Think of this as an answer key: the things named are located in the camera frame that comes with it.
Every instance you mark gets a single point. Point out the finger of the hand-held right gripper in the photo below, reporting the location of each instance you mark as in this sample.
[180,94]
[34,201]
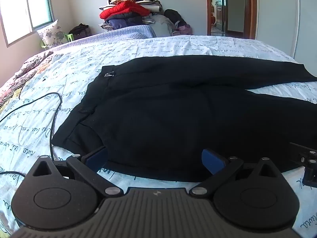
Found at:
[304,151]

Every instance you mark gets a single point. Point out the dark duffel bag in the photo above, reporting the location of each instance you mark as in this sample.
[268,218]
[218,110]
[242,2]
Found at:
[79,31]

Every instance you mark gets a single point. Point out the grey cloth bundle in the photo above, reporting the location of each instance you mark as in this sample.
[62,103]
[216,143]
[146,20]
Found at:
[161,26]

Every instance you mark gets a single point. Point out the navy puffer jacket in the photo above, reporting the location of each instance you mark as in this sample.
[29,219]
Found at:
[118,22]

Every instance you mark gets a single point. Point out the black pants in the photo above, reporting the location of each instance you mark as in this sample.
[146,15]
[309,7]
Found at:
[161,109]

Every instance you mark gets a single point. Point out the black backpack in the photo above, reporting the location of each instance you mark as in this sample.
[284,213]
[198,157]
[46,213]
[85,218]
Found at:
[173,16]

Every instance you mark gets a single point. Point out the floral white pillow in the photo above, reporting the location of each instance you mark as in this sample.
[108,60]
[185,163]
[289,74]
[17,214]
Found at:
[52,34]

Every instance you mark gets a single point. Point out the light blue knitted blanket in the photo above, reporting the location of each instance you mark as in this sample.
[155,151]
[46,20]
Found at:
[128,31]

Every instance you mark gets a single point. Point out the white script-printed bed quilt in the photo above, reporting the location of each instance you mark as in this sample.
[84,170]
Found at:
[74,62]

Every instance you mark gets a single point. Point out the green-framed window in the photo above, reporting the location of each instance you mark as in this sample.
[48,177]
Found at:
[29,10]

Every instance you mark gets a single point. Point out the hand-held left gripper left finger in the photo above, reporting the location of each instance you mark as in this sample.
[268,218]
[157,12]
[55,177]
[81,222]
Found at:
[95,158]

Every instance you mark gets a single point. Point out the green plastic chair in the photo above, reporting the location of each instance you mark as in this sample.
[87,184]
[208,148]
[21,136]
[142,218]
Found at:
[70,37]

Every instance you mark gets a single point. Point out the white wardrobe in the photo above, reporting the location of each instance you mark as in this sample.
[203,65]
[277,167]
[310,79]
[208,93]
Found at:
[279,17]

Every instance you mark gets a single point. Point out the red puffer jacket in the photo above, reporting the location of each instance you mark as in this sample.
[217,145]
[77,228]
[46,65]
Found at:
[123,8]

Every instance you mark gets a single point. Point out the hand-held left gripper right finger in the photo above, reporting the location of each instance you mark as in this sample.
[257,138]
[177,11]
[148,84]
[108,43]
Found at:
[212,160]

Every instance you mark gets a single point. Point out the floral striped blanket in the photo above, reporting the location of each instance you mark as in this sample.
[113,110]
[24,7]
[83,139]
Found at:
[24,67]

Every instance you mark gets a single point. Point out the pink bag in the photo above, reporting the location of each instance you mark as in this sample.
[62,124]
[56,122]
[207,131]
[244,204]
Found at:
[184,29]

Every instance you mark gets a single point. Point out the brown wooden door frame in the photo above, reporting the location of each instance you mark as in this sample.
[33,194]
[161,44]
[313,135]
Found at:
[252,7]

